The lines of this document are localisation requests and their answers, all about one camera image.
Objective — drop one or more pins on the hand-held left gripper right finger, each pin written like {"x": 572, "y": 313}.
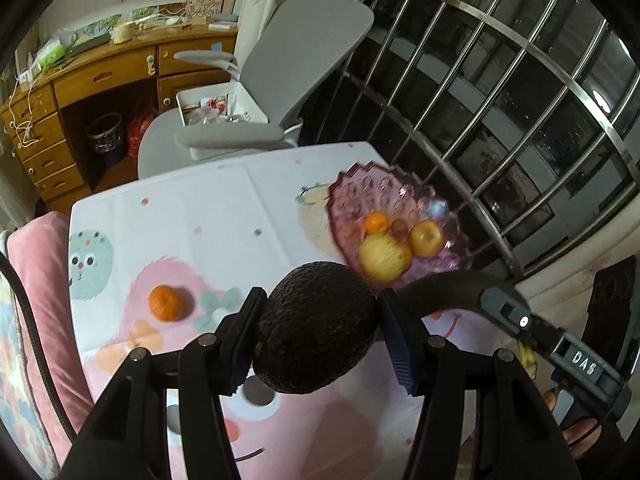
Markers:
{"x": 400, "y": 345}

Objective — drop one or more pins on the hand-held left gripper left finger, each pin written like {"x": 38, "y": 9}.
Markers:
{"x": 247, "y": 340}

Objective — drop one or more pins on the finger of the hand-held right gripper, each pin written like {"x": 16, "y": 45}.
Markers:
{"x": 507, "y": 307}

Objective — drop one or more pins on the dark avocado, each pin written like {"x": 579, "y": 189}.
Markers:
{"x": 315, "y": 325}

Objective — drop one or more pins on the yellow pear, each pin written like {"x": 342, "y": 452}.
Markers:
{"x": 385, "y": 259}

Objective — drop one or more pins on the red apple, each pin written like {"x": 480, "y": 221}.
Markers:
{"x": 427, "y": 237}

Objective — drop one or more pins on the orange tangerine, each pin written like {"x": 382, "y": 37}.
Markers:
{"x": 165, "y": 303}
{"x": 376, "y": 222}

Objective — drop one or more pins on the purple glass bowl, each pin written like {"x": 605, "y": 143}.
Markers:
{"x": 385, "y": 185}

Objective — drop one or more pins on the person's right hand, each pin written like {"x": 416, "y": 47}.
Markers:
{"x": 580, "y": 435}

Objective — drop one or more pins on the white floral cloth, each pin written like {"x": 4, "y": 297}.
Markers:
{"x": 560, "y": 265}

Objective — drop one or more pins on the cartoon printed tablecloth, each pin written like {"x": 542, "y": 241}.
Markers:
{"x": 200, "y": 220}

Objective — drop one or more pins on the metal window grille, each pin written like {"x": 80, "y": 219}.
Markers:
{"x": 500, "y": 85}

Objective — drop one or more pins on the pastel patterned blanket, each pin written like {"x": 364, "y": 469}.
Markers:
{"x": 17, "y": 385}

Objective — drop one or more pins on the white storage box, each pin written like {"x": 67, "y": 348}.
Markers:
{"x": 250, "y": 105}

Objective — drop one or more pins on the red plastic bag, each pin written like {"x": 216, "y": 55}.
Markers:
{"x": 141, "y": 130}

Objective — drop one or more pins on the black waste bin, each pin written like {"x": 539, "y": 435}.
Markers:
{"x": 105, "y": 132}

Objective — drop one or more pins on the wooden desk with drawers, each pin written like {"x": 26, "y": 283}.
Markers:
{"x": 100, "y": 80}

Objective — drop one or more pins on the grey office chair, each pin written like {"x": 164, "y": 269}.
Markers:
{"x": 300, "y": 45}

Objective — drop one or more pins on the cream mug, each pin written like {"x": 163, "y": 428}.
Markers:
{"x": 125, "y": 33}

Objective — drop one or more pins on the dark laptop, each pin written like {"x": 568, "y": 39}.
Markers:
{"x": 87, "y": 45}

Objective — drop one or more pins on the white curtain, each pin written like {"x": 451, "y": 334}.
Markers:
{"x": 260, "y": 0}

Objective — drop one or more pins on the green tissue box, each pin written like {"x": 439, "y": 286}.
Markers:
{"x": 51, "y": 55}

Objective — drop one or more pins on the white power strip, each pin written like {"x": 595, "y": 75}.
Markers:
{"x": 25, "y": 75}

